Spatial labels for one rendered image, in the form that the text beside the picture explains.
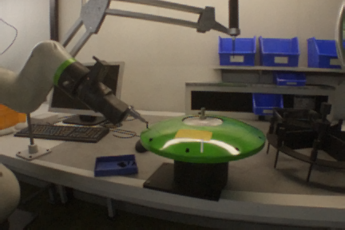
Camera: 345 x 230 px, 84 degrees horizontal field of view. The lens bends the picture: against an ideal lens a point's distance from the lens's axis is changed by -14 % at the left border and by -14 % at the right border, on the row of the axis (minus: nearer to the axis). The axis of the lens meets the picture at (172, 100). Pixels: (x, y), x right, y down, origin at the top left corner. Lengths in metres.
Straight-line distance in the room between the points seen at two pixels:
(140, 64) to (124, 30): 0.27
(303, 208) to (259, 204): 0.10
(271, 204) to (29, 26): 2.22
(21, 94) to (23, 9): 1.79
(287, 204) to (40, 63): 0.72
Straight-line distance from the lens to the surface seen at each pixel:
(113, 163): 0.75
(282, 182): 0.68
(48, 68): 0.65
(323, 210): 0.62
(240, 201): 0.57
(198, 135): 0.47
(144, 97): 1.58
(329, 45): 1.53
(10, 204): 0.52
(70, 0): 1.99
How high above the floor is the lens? 1.23
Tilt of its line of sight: 9 degrees down
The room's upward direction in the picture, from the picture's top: straight up
